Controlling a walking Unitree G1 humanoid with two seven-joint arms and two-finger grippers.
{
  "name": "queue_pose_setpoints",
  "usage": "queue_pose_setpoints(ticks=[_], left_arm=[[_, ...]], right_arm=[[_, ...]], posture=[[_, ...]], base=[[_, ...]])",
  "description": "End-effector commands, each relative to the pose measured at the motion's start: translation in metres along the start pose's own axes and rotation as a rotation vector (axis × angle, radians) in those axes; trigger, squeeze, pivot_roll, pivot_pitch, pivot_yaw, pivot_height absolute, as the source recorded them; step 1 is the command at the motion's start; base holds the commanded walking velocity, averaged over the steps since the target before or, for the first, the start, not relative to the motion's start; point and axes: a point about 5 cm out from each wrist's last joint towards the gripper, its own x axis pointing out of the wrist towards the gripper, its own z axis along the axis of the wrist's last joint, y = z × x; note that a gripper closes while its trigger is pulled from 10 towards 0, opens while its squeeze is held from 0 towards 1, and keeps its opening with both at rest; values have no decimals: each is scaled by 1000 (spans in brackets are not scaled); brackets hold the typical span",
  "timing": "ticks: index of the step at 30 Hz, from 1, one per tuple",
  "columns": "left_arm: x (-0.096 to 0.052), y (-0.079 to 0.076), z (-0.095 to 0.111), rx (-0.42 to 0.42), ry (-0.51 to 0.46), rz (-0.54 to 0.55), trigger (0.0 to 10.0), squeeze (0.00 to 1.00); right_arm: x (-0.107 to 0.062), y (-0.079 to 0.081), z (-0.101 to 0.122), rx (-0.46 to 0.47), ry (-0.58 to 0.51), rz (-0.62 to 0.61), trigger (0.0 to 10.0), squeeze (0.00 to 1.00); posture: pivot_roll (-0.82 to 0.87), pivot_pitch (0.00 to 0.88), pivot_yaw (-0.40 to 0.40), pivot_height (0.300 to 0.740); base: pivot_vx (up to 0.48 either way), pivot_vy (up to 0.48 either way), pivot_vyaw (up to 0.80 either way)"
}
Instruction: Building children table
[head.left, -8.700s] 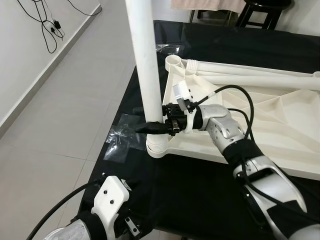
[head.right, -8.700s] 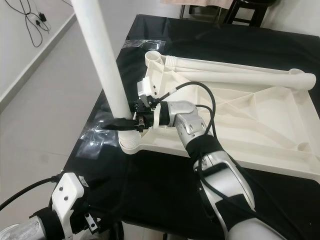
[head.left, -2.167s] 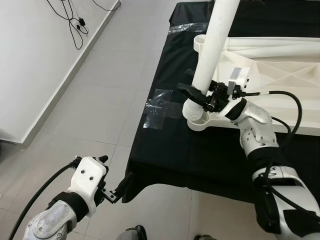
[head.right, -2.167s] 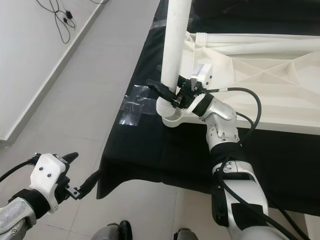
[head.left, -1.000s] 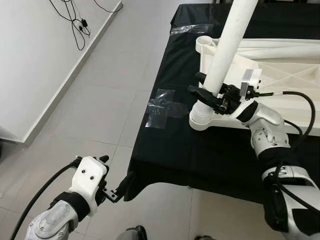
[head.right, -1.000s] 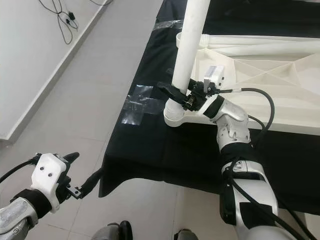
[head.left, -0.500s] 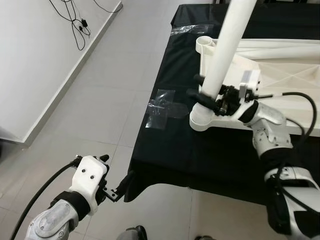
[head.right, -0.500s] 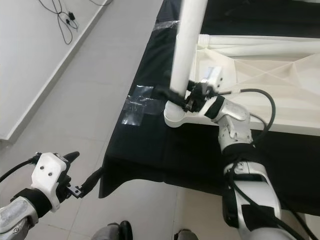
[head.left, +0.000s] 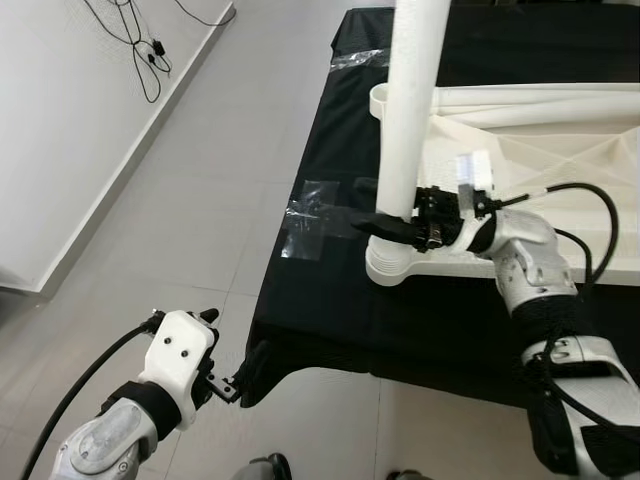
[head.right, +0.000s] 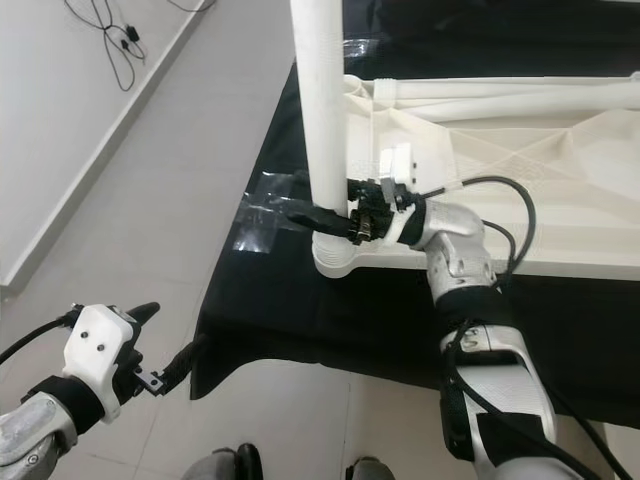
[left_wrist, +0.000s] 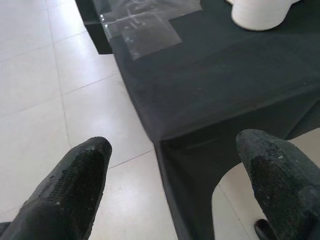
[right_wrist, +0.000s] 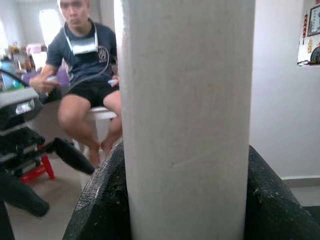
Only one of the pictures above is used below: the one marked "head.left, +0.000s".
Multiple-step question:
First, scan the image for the black tablecloth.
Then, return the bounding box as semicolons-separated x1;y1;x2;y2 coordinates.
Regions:
240;5;640;411

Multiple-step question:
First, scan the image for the long black wall cable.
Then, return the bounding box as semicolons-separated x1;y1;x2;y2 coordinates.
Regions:
175;0;236;28

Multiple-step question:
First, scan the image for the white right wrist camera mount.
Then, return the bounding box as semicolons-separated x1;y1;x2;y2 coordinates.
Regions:
452;150;501;256

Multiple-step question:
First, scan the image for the black looped cable with plug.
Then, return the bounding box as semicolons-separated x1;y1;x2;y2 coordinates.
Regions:
80;0;173;104

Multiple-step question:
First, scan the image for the clear tape patch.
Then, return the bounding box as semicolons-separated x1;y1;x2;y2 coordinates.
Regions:
280;180;351;261
328;48;389;71

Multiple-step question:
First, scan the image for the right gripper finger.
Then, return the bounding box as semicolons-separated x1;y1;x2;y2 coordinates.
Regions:
350;212;426;246

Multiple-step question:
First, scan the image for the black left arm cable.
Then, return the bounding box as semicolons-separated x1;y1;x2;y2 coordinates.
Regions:
20;315;166;480

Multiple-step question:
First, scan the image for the cream plastic table top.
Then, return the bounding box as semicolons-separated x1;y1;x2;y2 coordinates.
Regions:
365;82;640;289

